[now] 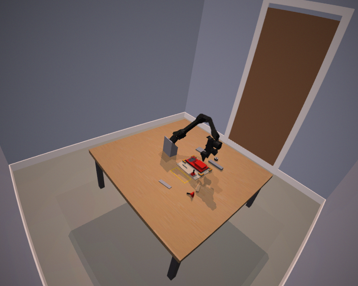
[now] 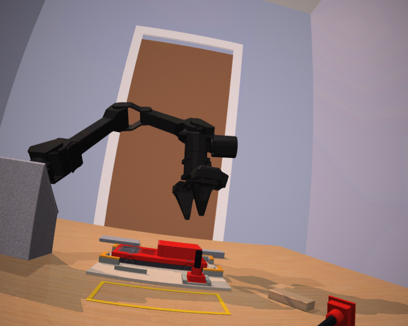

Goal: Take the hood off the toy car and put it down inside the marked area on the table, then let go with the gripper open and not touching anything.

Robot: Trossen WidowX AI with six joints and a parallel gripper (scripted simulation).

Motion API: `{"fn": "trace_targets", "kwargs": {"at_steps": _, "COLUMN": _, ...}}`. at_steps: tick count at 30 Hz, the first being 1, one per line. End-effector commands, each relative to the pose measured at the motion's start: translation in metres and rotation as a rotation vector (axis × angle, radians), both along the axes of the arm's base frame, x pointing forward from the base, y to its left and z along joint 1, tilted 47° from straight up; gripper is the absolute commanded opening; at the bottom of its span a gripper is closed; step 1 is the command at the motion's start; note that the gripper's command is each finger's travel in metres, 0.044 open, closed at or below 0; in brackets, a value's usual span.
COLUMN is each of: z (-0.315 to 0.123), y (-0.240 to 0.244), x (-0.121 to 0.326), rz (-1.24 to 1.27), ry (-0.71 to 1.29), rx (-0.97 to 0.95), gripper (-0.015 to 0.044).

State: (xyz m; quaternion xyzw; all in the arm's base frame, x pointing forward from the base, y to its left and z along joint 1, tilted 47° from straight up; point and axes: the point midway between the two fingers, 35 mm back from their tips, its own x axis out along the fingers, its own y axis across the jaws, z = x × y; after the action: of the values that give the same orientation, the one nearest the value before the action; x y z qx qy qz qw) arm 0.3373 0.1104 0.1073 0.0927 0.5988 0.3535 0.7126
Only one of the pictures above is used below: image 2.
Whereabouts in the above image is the beige rectangular block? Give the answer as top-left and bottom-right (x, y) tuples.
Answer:
(268, 288), (315, 312)

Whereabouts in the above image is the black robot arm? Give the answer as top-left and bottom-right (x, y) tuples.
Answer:
(28, 102), (238, 184)

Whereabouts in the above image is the yellow rectangular frame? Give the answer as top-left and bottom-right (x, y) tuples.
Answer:
(86, 281), (231, 315)

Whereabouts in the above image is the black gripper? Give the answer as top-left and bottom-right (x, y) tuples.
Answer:
(172, 152), (223, 220)

